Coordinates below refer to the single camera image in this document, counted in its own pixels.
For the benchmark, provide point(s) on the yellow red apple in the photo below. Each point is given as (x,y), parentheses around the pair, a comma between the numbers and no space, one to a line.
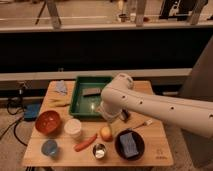
(106,134)

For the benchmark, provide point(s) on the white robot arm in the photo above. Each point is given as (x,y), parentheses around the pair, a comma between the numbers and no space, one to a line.
(192,115)

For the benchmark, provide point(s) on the white plastic cup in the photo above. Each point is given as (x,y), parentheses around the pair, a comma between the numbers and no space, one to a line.
(73,127)

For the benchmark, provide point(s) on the small metal cup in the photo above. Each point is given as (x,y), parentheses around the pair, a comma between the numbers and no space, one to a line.
(99,151)

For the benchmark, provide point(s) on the blue plastic cup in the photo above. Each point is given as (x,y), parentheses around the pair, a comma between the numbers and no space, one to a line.
(50,148)

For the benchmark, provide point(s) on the grey block in tray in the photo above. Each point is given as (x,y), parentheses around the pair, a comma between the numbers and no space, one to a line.
(91,91)

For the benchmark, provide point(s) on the green plastic tray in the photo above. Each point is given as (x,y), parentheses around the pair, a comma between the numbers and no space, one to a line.
(83,107)

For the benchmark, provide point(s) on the blue grey cloth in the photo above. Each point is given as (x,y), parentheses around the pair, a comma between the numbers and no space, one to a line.
(61,87)

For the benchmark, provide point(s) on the yellow banana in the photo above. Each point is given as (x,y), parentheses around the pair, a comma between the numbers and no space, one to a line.
(58,102)

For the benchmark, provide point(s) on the blue sponge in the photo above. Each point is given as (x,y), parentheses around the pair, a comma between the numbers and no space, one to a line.
(129,145)

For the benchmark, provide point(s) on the dark round plate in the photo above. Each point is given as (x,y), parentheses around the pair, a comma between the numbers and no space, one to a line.
(139,143)

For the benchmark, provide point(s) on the orange carrot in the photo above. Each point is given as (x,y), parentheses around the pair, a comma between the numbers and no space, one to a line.
(85,143)

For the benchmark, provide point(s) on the red bowl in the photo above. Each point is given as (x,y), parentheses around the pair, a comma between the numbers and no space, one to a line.
(48,122)

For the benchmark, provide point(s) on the blue box on floor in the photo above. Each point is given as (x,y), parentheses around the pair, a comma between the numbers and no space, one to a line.
(31,112)

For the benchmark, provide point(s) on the white handled fork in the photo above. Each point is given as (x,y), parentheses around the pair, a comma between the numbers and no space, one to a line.
(146,123)

